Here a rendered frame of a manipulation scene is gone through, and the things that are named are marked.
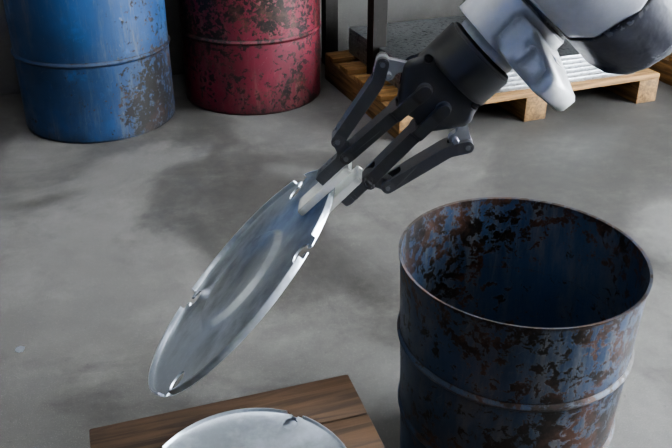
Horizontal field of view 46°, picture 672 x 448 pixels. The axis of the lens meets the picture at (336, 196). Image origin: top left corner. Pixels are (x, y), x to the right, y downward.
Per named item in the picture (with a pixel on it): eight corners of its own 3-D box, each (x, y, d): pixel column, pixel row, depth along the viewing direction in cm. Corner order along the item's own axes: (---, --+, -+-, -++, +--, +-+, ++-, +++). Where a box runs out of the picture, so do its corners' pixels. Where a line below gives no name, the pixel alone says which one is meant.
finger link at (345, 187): (357, 164, 79) (363, 169, 79) (310, 209, 82) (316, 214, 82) (357, 176, 77) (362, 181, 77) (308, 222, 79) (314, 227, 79)
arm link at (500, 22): (490, -39, 73) (447, 4, 75) (513, -13, 62) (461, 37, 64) (576, 54, 77) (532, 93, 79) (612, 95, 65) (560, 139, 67)
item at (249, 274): (249, 212, 103) (244, 209, 103) (375, 140, 80) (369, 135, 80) (122, 406, 88) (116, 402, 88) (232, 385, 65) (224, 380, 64)
